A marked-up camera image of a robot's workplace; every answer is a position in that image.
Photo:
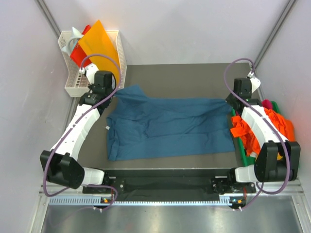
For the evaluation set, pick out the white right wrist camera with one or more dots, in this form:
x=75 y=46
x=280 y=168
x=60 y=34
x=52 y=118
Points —
x=255 y=82

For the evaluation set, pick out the red plastic board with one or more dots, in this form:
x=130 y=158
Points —
x=77 y=55

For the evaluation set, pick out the grey slotted cable duct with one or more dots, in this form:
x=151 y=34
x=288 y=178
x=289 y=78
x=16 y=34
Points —
x=103 y=201

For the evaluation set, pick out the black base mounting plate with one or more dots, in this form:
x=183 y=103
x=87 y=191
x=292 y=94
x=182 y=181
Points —
x=193 y=184

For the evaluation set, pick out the orange plastic board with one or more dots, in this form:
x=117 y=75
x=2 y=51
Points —
x=96 y=41

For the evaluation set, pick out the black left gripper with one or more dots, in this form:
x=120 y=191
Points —
x=90 y=86

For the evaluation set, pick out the light blue plastic ring tool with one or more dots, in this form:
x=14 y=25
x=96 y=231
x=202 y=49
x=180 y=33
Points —
x=71 y=41

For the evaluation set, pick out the pink t shirt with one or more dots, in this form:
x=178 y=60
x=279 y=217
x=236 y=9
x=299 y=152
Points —
x=267 y=104

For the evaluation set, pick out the blue t shirt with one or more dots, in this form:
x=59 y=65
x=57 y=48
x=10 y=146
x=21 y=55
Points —
x=141 y=127

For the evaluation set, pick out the white perforated plastic basket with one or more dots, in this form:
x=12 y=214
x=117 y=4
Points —
x=77 y=84

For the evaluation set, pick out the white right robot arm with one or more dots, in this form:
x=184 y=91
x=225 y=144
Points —
x=278 y=157

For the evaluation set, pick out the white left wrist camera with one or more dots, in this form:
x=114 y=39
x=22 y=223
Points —
x=89 y=72

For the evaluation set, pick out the orange t shirt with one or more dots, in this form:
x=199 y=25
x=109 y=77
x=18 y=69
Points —
x=250 y=143

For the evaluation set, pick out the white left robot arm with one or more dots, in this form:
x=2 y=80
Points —
x=60 y=163

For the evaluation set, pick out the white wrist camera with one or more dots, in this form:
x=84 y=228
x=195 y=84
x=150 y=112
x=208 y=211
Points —
x=255 y=82
x=89 y=72

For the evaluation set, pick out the green plastic bin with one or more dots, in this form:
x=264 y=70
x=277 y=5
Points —
x=248 y=160

